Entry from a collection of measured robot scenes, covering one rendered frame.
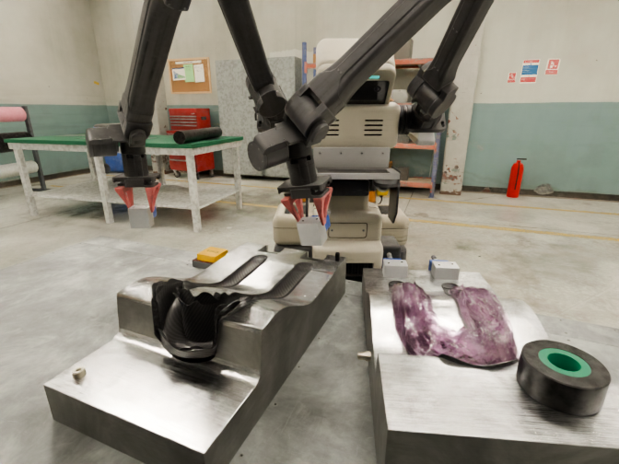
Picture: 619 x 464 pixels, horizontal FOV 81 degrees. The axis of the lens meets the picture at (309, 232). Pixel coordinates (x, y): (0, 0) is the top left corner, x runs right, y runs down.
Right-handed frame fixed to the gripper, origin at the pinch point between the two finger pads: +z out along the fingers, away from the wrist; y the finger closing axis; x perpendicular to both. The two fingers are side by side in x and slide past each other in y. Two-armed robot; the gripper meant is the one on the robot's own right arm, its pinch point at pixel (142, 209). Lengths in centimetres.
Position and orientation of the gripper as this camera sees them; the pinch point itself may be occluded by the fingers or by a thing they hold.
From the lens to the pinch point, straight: 106.4
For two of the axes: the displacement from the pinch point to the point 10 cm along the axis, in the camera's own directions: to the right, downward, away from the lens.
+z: 0.0, 9.5, 3.2
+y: 10.0, -0.2, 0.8
